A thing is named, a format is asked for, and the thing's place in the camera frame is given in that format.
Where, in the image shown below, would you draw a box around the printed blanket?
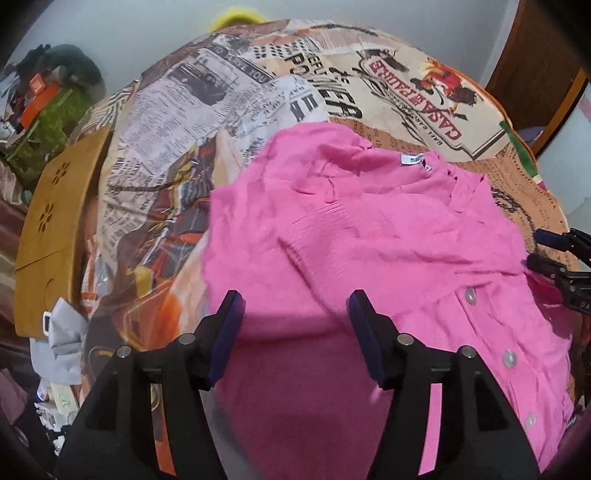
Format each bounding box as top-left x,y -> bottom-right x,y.
76,18 -> 583,480

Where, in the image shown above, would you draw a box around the wooden lap desk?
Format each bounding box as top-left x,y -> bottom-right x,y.
13,124 -> 114,340

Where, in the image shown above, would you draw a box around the grey cloth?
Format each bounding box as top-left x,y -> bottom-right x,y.
30,298 -> 88,384

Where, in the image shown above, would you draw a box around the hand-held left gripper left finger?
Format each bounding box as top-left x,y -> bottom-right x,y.
54,290 -> 245,480

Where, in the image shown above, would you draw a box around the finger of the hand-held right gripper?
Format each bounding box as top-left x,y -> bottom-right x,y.
526,253 -> 591,288
533,227 -> 591,252

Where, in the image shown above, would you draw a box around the green fabric storage box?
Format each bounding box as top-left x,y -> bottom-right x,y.
4,83 -> 95,185

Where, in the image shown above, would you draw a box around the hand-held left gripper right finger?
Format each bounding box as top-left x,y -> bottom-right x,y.
347,289 -> 541,480

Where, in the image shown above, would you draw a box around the brown wooden wardrobe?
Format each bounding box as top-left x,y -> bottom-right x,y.
485,0 -> 591,158

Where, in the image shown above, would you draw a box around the yellow foam tube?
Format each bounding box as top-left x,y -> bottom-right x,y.
213,4 -> 269,31

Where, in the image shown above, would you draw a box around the striped maroon curtain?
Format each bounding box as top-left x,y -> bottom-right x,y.
0,171 -> 29,333

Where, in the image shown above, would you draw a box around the pink button cardigan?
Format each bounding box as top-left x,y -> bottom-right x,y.
201,124 -> 578,480

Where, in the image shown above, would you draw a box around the grey plush toy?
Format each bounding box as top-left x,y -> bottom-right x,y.
39,44 -> 107,88

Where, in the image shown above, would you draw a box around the orange box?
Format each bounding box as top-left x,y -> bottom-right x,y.
18,76 -> 61,125

